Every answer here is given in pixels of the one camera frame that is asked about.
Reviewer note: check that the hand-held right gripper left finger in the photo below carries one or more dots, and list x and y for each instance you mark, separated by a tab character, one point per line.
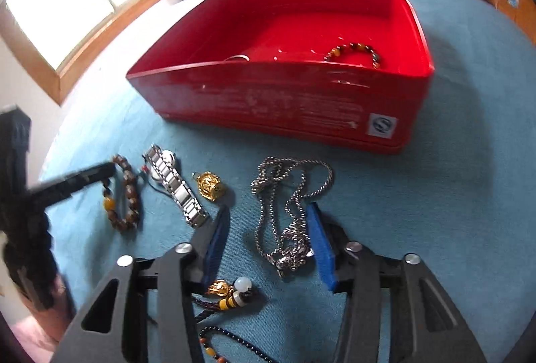
217	239

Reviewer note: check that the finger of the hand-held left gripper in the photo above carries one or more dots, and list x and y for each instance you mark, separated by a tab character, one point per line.
71	183

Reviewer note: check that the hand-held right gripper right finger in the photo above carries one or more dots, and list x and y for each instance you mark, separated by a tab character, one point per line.
321	250

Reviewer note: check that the gold pendant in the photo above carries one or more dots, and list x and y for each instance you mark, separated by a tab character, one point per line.
209	186

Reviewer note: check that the red box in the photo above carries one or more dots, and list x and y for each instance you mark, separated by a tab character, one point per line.
293	66

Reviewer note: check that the person's left hand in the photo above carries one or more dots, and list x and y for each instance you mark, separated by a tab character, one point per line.
29	262

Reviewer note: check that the silver metal wristwatch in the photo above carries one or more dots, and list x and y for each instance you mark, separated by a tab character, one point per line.
171	179

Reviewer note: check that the blue blanket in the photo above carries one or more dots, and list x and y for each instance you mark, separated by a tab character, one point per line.
439	199

